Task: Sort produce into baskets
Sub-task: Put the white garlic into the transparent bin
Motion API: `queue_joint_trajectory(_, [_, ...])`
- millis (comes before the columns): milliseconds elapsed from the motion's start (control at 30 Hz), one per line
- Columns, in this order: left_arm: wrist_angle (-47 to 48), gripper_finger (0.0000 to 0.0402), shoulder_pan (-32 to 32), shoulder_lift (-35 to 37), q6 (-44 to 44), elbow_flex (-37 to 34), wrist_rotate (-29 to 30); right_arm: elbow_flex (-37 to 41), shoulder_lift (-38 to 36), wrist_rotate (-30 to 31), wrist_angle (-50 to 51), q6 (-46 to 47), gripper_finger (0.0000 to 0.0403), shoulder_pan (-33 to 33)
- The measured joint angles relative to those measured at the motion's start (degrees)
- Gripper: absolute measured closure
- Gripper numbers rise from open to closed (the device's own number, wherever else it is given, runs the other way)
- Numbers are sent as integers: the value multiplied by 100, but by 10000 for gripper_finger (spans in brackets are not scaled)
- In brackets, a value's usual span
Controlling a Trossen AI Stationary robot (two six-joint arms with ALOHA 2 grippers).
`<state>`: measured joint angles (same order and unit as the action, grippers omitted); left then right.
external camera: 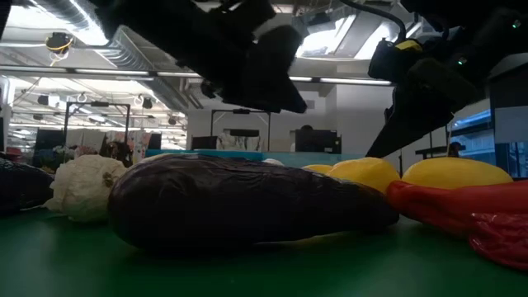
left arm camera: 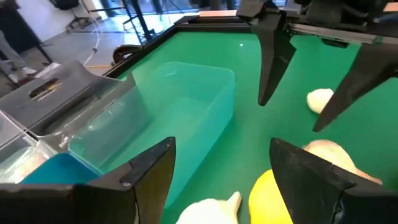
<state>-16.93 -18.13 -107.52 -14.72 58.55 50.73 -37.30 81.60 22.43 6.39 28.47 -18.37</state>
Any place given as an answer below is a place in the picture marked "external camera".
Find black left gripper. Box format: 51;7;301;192
175;0;309;115

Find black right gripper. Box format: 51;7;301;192
365;56;488;159

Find yellow round produce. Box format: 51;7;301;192
328;157;401;195
401;157;514;190
302;163;333;175

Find white cauliflower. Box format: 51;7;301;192
43;153;128;224

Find dark textured produce item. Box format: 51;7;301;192
0;158;54;216

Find red crinkled produce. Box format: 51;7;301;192
468;212;528;271

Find black desk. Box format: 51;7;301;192
414;144;467;161

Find person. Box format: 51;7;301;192
447;141;465;159

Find large black monitor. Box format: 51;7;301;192
294;128;342;155

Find red glossy pepper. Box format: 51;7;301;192
386;180;528;238

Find yellow label tape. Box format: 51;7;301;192
394;39;424;53

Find small black monitor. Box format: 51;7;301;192
190;135;220;151

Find dark purple eggplant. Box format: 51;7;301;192
106;153;400;252

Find long ceiling light bar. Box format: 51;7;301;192
0;64;393;87

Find black frame stand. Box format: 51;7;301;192
63;101;132;146
210;108;272;153

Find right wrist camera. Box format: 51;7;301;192
367;38;413;83

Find black camera cable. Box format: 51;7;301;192
340;0;409;42

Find corrugated silver duct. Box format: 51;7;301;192
32;0;154;72

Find yellow black cable reel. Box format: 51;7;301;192
44;31;75;55

